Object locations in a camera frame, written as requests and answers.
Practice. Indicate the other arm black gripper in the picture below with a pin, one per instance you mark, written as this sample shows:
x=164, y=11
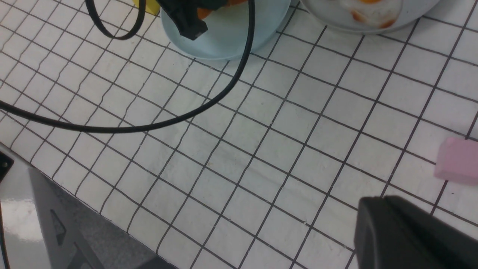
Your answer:
x=189, y=15

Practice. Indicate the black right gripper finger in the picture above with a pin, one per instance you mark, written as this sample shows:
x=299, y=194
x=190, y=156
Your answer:
x=393, y=233

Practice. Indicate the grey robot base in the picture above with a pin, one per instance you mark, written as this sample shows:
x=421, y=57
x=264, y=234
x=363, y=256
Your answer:
x=36, y=230

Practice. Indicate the yellow cube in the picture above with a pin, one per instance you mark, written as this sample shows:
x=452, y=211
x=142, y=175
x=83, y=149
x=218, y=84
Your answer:
x=152, y=7

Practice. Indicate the light blue plate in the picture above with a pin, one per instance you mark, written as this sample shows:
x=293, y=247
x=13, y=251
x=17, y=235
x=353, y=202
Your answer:
x=227, y=30

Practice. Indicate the pink cube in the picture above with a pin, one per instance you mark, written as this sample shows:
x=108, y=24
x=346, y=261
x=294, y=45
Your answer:
x=457, y=161

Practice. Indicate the white grid tablecloth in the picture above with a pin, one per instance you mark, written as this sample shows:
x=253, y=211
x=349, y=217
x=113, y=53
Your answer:
x=271, y=176

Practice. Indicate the grey plate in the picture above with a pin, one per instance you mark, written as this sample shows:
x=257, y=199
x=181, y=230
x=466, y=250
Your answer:
x=332, y=14

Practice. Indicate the front right fried egg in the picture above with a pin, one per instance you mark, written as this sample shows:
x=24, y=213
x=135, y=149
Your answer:
x=379, y=14

